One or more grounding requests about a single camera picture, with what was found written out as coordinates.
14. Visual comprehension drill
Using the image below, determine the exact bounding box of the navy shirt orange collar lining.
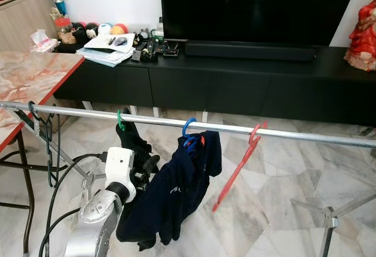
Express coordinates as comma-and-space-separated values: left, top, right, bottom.
117, 130, 223, 252

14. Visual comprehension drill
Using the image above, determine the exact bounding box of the blue plastic hanger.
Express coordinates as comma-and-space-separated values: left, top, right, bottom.
181, 117, 205, 152

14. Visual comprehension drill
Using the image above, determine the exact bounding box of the dark green plastic hanger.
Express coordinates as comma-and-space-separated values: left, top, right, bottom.
28, 101, 61, 188

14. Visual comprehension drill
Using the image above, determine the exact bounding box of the red plastic hanger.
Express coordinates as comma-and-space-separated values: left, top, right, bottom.
211, 121, 268, 213

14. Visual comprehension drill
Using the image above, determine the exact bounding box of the small black box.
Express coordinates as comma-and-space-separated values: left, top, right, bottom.
130, 48, 145, 64

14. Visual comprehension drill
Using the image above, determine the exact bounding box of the black gadget with knobs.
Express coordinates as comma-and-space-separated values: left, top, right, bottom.
140, 41, 158, 64

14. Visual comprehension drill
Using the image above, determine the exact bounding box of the long black tv cabinet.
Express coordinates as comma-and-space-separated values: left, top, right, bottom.
54, 38, 376, 127

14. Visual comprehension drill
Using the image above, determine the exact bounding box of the black box with antenna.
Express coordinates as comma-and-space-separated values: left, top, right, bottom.
162, 42, 181, 59

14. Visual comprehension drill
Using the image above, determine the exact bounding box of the pale paper stack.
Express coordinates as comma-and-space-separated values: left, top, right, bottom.
76, 45, 133, 68

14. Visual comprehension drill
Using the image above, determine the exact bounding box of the white open booklet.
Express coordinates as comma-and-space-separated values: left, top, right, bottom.
84, 32, 136, 54

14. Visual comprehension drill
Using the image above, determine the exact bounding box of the clear bottle dark cap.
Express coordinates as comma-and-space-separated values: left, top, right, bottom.
154, 17, 164, 39

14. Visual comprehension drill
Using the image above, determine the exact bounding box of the orange ball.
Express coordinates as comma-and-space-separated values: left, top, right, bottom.
110, 24, 128, 36

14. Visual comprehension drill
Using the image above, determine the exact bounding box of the black white plush toy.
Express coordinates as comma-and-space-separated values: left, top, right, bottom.
84, 23, 99, 41

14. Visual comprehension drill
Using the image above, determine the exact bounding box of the black soundbar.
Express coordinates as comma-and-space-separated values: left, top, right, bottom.
184, 41, 318, 62

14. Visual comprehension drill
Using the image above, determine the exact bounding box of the marble top red-edged table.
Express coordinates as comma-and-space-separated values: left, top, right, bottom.
0, 50, 86, 255

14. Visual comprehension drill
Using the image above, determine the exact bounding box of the red lidded glass jar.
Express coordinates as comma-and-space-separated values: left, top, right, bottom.
56, 16, 74, 44

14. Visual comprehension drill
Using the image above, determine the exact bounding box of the pink tissue box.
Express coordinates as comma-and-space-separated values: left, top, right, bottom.
29, 29, 59, 53

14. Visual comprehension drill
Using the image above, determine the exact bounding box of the light wood sideboard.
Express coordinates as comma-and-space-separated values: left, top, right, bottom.
0, 0, 61, 53

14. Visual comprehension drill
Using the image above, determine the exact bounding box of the large black television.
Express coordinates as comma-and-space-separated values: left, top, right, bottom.
159, 0, 362, 47

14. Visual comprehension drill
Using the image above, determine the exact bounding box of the red robed figure statue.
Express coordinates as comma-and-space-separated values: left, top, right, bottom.
344, 0, 376, 71

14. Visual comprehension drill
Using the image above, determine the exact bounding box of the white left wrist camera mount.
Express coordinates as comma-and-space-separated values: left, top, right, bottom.
105, 146, 137, 202

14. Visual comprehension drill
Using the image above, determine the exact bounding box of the silver metal clothes rail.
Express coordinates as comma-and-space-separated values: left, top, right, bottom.
0, 101, 376, 148

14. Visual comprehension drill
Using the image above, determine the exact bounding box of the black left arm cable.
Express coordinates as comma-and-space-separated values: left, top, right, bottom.
38, 152, 109, 257

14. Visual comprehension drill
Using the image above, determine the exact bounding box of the silver rack leg frame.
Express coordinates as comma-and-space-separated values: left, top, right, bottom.
12, 107, 95, 202
305, 189, 376, 257

